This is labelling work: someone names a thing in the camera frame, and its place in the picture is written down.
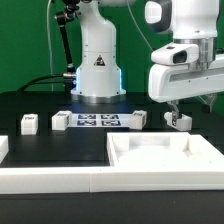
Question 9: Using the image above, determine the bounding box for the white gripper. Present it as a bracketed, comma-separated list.
[148, 54, 224, 120]

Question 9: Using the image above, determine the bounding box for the white square table top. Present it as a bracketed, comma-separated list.
[107, 132, 224, 168]

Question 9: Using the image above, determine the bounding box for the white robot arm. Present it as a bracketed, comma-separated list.
[72, 0, 224, 105]

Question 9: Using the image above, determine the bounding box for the apriltag base marker sheet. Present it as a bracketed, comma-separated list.
[70, 114, 130, 128]

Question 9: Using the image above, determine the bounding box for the white left fence piece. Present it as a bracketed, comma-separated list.
[0, 136, 9, 163]

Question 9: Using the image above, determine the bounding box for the white front fence bar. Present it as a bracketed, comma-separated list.
[0, 167, 224, 194]

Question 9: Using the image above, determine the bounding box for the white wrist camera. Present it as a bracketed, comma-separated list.
[151, 42, 199, 66]

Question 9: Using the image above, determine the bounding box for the black cable bundle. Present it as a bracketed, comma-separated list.
[18, 73, 73, 93]

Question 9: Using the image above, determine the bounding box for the white thin cable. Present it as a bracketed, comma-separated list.
[46, 0, 55, 92]

